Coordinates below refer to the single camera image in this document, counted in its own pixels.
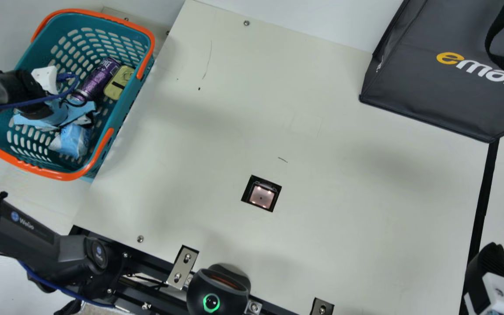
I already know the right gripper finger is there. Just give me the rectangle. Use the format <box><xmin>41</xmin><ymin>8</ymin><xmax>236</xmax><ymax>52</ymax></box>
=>
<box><xmin>464</xmin><ymin>242</ymin><xmax>504</xmax><ymax>315</ymax></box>

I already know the small square scanner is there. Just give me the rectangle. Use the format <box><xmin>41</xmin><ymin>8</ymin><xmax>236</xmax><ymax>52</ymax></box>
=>
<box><xmin>241</xmin><ymin>175</ymin><xmax>282</xmax><ymax>213</ymax></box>

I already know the black strip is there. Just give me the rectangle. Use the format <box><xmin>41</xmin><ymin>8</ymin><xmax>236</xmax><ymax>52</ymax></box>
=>
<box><xmin>459</xmin><ymin>139</ymin><xmax>500</xmax><ymax>315</ymax></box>

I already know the black device with green light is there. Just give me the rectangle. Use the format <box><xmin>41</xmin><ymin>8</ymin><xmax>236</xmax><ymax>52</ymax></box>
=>
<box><xmin>186</xmin><ymin>264</ymin><xmax>252</xmax><ymax>315</ymax></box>

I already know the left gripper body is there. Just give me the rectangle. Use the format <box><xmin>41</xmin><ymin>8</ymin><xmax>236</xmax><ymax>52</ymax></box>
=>
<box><xmin>13</xmin><ymin>98</ymin><xmax>98</xmax><ymax>132</ymax></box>

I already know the dark grey bag with straps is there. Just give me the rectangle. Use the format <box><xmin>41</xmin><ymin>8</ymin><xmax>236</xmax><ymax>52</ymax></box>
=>
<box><xmin>359</xmin><ymin>0</ymin><xmax>504</xmax><ymax>144</ymax></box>

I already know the blue cable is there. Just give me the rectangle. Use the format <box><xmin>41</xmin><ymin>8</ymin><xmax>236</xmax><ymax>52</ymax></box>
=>
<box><xmin>17</xmin><ymin>260</ymin><xmax>118</xmax><ymax>309</ymax></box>
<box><xmin>0</xmin><ymin>72</ymin><xmax>81</xmax><ymax>112</ymax></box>

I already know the pale blue wet wipes pack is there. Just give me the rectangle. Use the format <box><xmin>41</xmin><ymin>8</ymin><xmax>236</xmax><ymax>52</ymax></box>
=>
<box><xmin>49</xmin><ymin>123</ymin><xmax>93</xmax><ymax>159</ymax></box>

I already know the teal shopping basket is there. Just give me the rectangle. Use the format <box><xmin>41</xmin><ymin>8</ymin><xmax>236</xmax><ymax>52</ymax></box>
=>
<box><xmin>0</xmin><ymin>9</ymin><xmax>156</xmax><ymax>182</ymax></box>

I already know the gold rectangular tin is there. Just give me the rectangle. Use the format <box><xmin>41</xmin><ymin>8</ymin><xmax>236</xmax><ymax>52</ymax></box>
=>
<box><xmin>103</xmin><ymin>66</ymin><xmax>136</xmax><ymax>100</ymax></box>

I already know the purple can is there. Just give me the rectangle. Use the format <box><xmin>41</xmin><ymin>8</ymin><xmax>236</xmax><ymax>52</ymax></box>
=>
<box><xmin>69</xmin><ymin>57</ymin><xmax>122</xmax><ymax>104</ymax></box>

